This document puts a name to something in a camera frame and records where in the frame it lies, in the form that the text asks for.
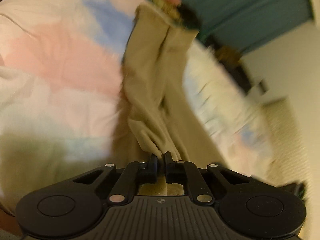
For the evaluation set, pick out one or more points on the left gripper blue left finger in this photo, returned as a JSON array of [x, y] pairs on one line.
[[134, 175]]

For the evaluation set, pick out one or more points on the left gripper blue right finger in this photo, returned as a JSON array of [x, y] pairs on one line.
[[188, 175]]

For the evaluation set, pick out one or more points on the beige t-shirt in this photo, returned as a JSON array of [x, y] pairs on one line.
[[155, 117]]

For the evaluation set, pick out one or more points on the black sofa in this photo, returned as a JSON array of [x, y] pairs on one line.
[[230, 58]]

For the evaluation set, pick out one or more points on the black garment in pile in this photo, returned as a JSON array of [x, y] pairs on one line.
[[189, 17]]

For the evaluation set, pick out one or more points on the khaki patterned garment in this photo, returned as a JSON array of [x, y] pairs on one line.
[[169, 9]]

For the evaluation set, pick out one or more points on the blue curtain right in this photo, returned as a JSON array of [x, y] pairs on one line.
[[248, 24]]

